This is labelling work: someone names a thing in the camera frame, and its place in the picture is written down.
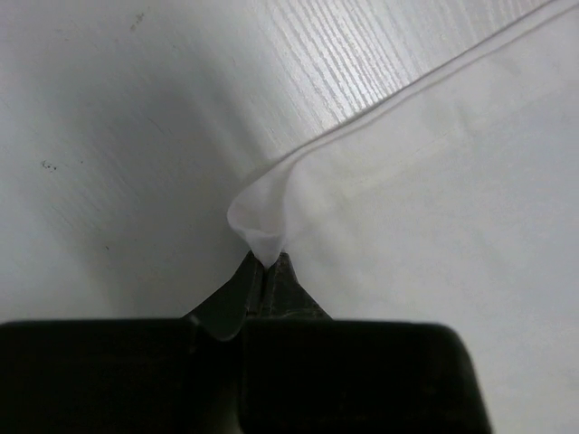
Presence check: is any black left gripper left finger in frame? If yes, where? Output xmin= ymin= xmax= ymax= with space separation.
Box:
xmin=185 ymin=252 xmax=265 ymax=340

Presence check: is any white SpongeBob print t-shirt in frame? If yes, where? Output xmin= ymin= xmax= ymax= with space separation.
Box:
xmin=227 ymin=1 xmax=578 ymax=433

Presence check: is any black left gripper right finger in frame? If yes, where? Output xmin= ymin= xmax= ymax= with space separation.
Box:
xmin=261 ymin=252 xmax=331 ymax=320

